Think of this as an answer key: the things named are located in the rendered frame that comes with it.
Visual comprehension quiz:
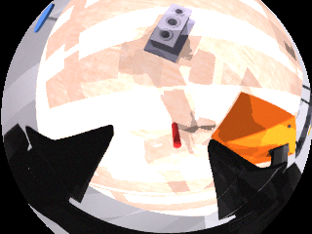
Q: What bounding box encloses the red peg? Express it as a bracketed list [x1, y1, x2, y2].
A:
[172, 122, 182, 148]

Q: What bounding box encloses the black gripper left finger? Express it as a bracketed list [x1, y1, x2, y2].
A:
[24, 125, 114, 203]

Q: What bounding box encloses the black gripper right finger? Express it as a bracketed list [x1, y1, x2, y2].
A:
[207, 139, 288, 221]

